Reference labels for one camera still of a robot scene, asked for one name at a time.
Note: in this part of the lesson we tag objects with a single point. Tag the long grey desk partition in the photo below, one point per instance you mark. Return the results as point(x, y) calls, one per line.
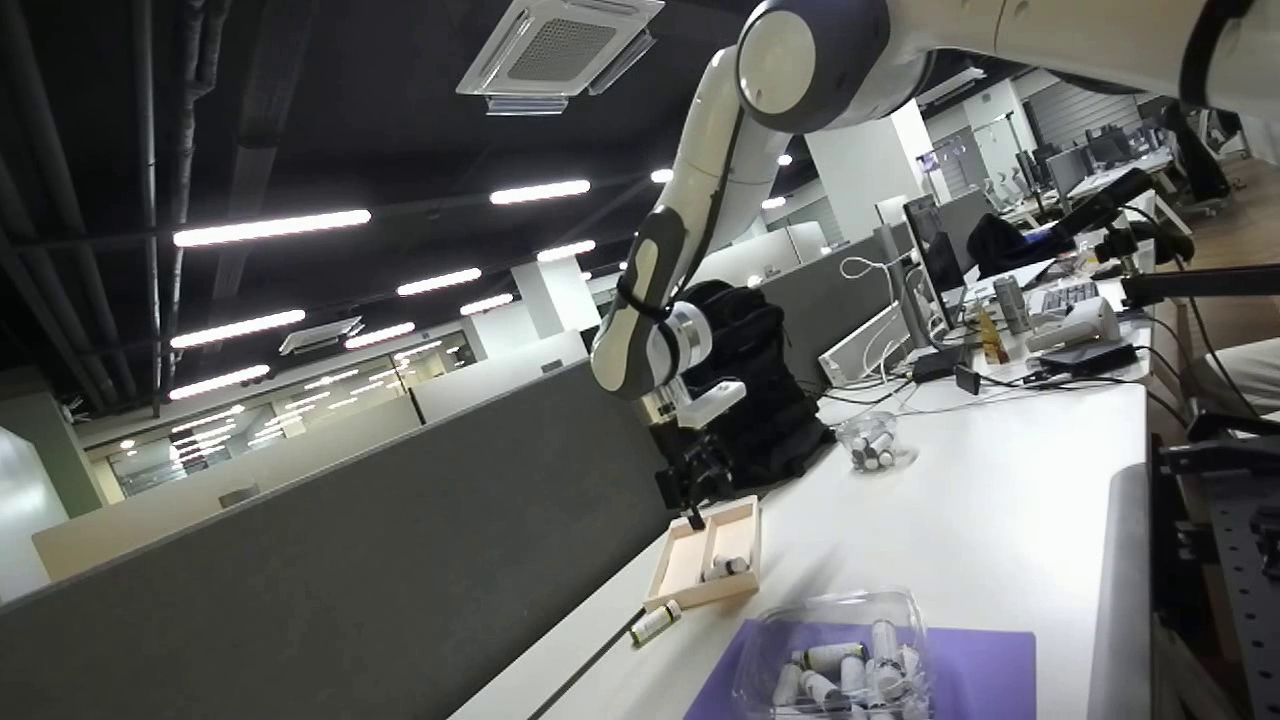
point(401, 574)

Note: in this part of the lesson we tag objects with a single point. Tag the white tissue box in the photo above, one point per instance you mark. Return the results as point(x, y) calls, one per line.
point(1080, 325)

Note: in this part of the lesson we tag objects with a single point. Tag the black office chair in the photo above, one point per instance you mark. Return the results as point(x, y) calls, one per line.
point(1004, 243)

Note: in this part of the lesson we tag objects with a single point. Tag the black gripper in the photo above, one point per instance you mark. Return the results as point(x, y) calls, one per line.
point(699, 464)

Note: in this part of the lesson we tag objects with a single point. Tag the black backpack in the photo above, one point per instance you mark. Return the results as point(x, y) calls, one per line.
point(783, 402)

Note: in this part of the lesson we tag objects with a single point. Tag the small clear plastic cup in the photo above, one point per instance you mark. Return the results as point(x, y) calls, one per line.
point(882, 444)

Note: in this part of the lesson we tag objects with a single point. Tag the small white-capped bottle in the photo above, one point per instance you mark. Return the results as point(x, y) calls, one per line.
point(822, 693)
point(887, 643)
point(652, 623)
point(824, 655)
point(784, 684)

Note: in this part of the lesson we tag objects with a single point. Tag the white cylinder container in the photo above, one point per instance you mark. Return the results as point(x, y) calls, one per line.
point(1014, 315)

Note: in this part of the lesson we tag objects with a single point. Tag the computer monitor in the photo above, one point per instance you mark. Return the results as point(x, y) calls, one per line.
point(932, 261)

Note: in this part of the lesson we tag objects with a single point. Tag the ceiling tube light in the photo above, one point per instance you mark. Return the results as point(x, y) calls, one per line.
point(442, 280)
point(383, 338)
point(663, 174)
point(274, 225)
point(221, 380)
point(238, 331)
point(566, 249)
point(543, 193)

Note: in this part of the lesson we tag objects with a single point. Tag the amber bottle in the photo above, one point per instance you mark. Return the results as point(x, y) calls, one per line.
point(988, 338)

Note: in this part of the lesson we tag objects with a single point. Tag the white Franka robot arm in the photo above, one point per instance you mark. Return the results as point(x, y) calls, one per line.
point(707, 144)

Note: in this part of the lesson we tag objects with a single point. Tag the shallow wooden compartment tray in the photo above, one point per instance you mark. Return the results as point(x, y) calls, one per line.
point(693, 565)

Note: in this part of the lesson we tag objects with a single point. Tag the ceiling air conditioner unit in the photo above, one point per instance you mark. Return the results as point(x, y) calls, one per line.
point(553, 55)

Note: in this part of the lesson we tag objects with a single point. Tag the short grey desk partition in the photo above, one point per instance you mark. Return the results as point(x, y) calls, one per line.
point(841, 307)

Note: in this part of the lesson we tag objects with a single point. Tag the large clear plastic container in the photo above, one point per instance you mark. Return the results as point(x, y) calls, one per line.
point(802, 626)

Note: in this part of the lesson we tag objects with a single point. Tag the black perforated board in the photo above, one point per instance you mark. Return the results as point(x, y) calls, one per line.
point(1246, 587)

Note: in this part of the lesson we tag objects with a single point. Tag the black horizontal bar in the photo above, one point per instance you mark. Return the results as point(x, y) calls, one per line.
point(1200, 280)

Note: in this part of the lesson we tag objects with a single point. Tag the small bottle dark green content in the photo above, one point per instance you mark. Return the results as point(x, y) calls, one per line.
point(732, 565)

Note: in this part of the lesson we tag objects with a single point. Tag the purple mat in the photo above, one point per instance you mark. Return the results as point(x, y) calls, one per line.
point(982, 675)

